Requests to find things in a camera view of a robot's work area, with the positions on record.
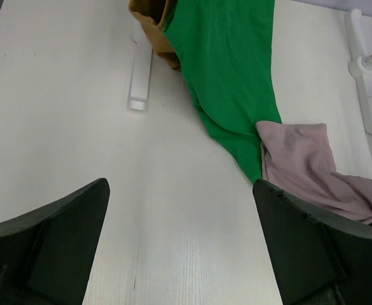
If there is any green tank top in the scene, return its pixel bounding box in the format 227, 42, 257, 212
163, 0, 281, 182

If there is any white clothes rack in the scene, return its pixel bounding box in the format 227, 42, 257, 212
128, 9, 372, 135

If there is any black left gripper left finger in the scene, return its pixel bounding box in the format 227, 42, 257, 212
0, 178, 110, 304

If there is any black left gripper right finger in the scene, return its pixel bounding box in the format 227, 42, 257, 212
252, 180, 372, 304

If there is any brown tank top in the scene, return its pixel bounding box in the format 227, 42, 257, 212
128, 0, 181, 71

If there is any mauve pink tank top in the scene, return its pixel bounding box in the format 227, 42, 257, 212
256, 121, 372, 224

